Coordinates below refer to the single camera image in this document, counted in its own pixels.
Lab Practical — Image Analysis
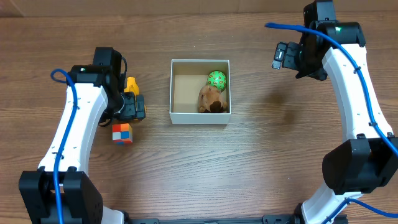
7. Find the yellow rubber whale toy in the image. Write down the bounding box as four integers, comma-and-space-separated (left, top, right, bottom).
124, 77, 141, 95

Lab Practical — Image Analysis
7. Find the colourful puzzle cube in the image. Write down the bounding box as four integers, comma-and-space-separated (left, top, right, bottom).
112, 123, 132, 145

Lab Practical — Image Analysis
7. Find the green number ball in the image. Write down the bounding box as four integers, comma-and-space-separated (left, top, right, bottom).
207, 70, 227, 91

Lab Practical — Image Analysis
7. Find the brown plush capybara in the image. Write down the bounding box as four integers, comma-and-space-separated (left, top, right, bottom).
198, 85, 228, 113

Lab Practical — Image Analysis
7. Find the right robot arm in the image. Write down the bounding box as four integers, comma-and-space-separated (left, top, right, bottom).
263, 0, 397, 223

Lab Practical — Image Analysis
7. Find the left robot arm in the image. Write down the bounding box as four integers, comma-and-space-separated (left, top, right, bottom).
19, 47, 146, 223

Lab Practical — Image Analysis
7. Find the white cardboard box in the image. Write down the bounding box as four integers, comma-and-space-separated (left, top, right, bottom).
169, 59, 231, 124

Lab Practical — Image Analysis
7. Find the right blue cable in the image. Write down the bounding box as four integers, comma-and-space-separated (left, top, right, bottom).
264, 22, 398, 224

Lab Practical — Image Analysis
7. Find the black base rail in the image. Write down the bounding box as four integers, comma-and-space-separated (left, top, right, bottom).
124, 213, 349, 224

